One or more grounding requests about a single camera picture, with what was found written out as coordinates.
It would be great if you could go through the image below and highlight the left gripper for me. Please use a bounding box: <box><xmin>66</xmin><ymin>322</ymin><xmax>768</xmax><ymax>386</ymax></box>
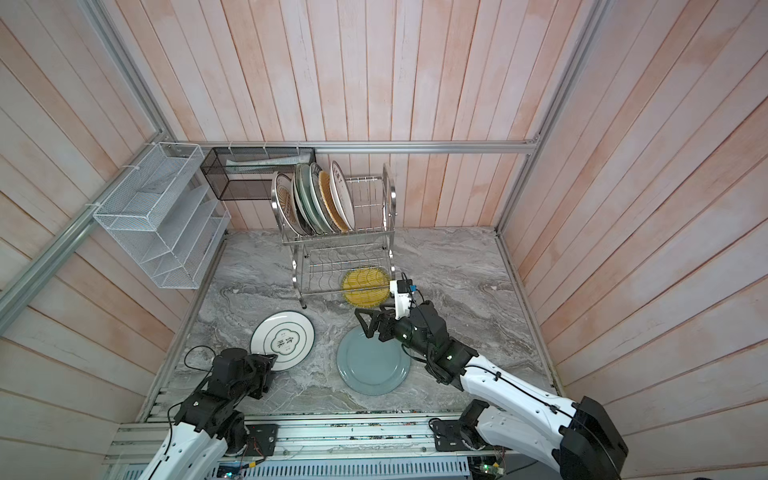
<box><xmin>230</xmin><ymin>353</ymin><xmax>279</xmax><ymax>403</ymax></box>

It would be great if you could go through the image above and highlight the white wire mesh shelf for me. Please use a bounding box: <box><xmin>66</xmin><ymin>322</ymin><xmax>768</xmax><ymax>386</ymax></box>
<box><xmin>94</xmin><ymin>143</ymin><xmax>231</xmax><ymax>290</ymax></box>

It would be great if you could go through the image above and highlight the orange woven bamboo plate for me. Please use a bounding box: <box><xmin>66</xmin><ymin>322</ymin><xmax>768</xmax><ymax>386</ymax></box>
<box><xmin>318</xmin><ymin>170</ymin><xmax>349</xmax><ymax>232</ymax></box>

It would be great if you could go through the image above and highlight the yellow green woven plate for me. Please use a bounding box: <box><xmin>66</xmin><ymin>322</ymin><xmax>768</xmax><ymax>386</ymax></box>
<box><xmin>341</xmin><ymin>267</ymin><xmax>390</xmax><ymax>309</ymax></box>

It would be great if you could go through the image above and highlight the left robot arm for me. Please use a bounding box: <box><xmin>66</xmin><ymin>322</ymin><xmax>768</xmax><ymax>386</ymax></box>
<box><xmin>141</xmin><ymin>348</ymin><xmax>278</xmax><ymax>479</ymax></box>

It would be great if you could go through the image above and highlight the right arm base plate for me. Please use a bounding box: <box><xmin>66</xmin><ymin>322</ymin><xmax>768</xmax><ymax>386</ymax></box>
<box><xmin>428</xmin><ymin>418</ymin><xmax>486</xmax><ymax>452</ymax></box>

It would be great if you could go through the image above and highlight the aluminium front rail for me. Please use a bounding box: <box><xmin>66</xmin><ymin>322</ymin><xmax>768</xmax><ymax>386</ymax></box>
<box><xmin>107</xmin><ymin>410</ymin><xmax>601</xmax><ymax>466</ymax></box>

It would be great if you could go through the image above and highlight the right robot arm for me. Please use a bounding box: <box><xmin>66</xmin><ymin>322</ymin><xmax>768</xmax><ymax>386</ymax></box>
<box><xmin>355</xmin><ymin>301</ymin><xmax>629</xmax><ymax>479</ymax></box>

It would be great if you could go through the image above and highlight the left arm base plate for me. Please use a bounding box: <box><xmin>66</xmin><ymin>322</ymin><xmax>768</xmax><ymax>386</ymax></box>
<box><xmin>244</xmin><ymin>424</ymin><xmax>279</xmax><ymax>459</ymax></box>

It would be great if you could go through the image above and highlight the cream plate with red flowers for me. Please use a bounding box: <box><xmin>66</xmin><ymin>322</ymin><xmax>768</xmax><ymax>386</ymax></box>
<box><xmin>291</xmin><ymin>175</ymin><xmax>314</xmax><ymax>236</ymax></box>

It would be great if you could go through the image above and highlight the grey blue round plate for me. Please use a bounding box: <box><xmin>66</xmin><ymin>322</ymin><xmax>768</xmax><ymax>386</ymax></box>
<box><xmin>336</xmin><ymin>327</ymin><xmax>412</xmax><ymax>396</ymax></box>

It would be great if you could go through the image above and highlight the stainless steel dish rack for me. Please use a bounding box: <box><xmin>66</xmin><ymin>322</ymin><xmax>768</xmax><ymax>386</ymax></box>
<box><xmin>271</xmin><ymin>164</ymin><xmax>396</xmax><ymax>308</ymax></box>

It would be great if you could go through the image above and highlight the light green flower plate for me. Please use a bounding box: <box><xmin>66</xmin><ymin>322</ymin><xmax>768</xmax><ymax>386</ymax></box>
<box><xmin>297</xmin><ymin>164</ymin><xmax>327</xmax><ymax>235</ymax></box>

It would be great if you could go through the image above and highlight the white plate dark lettered rim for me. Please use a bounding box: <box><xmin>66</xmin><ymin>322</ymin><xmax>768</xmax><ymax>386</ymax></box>
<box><xmin>310</xmin><ymin>163</ymin><xmax>337</xmax><ymax>234</ymax></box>

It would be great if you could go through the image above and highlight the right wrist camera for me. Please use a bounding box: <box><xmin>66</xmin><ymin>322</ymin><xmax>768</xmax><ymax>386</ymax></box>
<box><xmin>390</xmin><ymin>276</ymin><xmax>414</xmax><ymax>320</ymax></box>

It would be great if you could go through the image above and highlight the white plate green clover outline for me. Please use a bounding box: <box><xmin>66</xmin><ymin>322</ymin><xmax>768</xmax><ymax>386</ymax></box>
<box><xmin>250</xmin><ymin>310</ymin><xmax>316</xmax><ymax>371</ymax></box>

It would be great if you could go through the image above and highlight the black wire wall basket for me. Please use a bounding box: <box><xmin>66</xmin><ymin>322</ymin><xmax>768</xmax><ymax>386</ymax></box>
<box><xmin>201</xmin><ymin>146</ymin><xmax>316</xmax><ymax>201</ymax></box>

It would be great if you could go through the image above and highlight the white plate orange sunburst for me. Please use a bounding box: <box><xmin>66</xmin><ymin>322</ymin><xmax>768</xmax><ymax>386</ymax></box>
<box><xmin>273</xmin><ymin>173</ymin><xmax>303</xmax><ymax>236</ymax></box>

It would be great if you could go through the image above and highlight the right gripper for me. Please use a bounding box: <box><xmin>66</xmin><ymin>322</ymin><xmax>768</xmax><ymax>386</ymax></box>
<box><xmin>358</xmin><ymin>301</ymin><xmax>434</xmax><ymax>361</ymax></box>

